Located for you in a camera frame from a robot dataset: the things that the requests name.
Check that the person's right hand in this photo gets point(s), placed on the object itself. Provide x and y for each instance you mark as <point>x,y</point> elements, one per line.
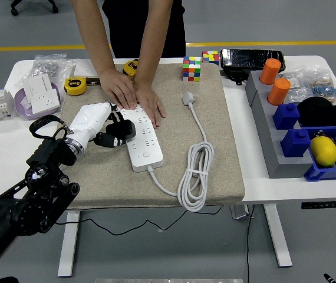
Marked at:
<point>119,88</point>

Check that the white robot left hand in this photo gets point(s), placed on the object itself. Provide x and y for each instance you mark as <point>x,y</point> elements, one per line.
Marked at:
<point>88,118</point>

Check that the person's left hand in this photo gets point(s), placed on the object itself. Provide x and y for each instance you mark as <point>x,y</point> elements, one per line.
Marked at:
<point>150,103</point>

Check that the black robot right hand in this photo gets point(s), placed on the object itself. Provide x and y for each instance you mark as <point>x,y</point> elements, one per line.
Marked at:
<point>328,278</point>

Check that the black plug adapter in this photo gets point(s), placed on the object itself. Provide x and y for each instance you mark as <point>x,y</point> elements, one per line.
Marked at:
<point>123,128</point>

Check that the white power strip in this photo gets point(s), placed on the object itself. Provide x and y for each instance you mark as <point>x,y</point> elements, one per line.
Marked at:
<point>144,153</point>

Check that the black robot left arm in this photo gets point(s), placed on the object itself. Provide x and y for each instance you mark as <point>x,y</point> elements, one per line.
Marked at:
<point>38,203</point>

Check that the person's right forearm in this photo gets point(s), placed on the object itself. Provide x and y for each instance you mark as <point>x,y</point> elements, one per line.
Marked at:
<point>94,29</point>

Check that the person's left forearm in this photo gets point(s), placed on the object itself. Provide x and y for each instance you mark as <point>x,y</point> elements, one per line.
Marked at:
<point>153,35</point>

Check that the yellow tape measure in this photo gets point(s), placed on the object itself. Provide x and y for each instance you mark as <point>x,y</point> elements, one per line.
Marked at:
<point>130,67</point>
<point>75,87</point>

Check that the dark metal piece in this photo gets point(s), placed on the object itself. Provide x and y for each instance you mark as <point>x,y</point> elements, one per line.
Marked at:
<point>92,82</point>

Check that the large colourful puzzle cube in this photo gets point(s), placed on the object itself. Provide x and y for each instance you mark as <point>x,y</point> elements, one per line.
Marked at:
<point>191,69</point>

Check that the clear bag of screws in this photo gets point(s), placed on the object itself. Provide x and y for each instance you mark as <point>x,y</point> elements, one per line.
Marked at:
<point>50,66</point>

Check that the small white plastic piece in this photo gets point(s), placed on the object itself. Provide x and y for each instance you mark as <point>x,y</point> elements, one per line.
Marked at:
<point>25,103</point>

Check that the person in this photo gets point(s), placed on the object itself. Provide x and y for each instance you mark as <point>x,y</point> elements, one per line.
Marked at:
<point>126,23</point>

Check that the white table leg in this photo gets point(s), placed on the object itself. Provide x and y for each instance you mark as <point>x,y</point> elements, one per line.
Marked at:
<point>278,236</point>
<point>67,244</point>

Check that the grey-brown mat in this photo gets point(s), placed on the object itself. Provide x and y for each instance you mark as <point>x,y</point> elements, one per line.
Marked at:
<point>112,182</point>

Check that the purple bowl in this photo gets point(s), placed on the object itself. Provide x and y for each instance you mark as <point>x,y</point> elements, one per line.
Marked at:
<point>19,110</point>

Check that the black table control panel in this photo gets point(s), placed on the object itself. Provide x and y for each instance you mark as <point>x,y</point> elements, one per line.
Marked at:
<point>324,204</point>

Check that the small colourful puzzle cube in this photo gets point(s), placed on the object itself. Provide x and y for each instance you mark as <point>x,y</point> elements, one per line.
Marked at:
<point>210,57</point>

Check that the black holder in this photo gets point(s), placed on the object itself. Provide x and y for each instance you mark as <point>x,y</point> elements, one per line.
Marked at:
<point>234,76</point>

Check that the blue plastic bin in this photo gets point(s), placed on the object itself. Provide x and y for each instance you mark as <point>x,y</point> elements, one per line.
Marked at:
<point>327,174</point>

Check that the black glossy wrapped box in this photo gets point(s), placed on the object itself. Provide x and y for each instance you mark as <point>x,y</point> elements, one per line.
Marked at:
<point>252,59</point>

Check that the orange cylinder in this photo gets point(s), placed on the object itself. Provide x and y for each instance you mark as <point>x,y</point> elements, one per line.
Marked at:
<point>269,70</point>
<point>278,91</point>

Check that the grey stepped block base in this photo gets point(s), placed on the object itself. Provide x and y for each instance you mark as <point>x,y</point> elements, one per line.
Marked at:
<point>268,141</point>

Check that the yellow lemon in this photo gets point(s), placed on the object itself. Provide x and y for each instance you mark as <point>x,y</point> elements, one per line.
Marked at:
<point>323,151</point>

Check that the black office chair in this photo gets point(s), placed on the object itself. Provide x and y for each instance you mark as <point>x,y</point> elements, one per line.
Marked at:
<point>14,10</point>

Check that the blue square block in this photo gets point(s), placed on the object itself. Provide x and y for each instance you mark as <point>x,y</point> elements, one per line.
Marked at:
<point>286,116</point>
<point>296,143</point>

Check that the clear bag of small parts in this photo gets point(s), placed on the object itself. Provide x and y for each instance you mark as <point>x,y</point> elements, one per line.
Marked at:
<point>294,88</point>

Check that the black cloth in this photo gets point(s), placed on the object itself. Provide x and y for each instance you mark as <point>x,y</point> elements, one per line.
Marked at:
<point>321,112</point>

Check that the clear bag of blue resistors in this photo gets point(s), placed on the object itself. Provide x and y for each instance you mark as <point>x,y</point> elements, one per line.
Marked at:
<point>324,85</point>

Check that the flat white switch plate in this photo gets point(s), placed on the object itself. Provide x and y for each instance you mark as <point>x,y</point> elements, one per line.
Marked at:
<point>82,69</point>

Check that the white wall socket panel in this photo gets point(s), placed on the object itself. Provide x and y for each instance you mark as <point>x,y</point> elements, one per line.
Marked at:
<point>45,101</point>

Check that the white switch box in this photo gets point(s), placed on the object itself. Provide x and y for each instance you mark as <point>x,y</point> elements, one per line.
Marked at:
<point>36,84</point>

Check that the silver under-table bracket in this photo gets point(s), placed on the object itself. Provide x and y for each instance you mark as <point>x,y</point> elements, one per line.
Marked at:
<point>238,212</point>

